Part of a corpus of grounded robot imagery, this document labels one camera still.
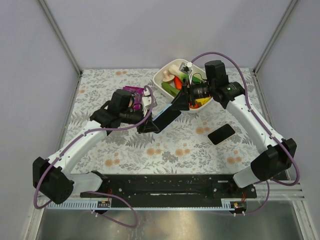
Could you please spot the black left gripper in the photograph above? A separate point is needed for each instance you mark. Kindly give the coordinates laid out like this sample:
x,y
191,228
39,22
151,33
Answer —
x,y
145,122

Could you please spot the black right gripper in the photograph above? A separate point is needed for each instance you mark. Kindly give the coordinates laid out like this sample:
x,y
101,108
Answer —
x,y
188,93

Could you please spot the black phone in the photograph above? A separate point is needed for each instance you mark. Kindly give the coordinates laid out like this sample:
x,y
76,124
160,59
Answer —
x,y
165,118

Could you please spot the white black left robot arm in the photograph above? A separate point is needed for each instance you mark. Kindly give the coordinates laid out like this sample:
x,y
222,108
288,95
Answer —
x,y
53,175

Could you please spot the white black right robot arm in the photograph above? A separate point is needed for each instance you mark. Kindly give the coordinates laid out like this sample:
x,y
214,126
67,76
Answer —
x,y
276,154

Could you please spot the green toy pea pod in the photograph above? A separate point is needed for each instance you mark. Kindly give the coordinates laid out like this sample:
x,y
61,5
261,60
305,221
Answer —
x,y
170,89

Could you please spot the toy carrot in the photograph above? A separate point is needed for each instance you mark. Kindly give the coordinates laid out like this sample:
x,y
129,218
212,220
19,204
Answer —
x,y
178,83

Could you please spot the yellow toy pepper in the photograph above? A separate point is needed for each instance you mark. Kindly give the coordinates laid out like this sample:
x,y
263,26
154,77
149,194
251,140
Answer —
x,y
202,101

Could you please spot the white plastic basin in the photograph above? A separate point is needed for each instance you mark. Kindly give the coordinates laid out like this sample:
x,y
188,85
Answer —
x,y
160,76

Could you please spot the toy mushroom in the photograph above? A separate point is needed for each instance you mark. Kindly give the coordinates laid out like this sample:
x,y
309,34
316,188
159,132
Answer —
x,y
168,77

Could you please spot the toy bok choy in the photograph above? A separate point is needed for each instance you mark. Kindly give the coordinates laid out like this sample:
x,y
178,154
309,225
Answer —
x,y
175,70

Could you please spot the purple snack box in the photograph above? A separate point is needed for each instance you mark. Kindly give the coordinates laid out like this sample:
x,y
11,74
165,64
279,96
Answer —
x,y
137,94

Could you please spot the floral table cloth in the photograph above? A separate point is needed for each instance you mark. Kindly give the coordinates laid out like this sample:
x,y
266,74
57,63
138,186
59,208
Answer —
x,y
181,148

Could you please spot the black smartphone on table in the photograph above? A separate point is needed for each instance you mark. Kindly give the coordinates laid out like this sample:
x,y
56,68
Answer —
x,y
221,134

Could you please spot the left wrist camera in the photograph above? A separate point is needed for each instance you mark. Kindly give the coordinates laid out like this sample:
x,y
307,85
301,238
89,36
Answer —
x,y
146,102

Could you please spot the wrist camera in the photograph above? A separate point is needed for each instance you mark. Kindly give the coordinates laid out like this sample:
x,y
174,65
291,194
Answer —
x,y
146,102
186,68

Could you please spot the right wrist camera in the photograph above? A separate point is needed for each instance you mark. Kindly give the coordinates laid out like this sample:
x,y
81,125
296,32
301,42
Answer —
x,y
186,68

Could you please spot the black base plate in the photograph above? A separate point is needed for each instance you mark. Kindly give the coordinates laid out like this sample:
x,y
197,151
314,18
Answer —
x,y
179,186

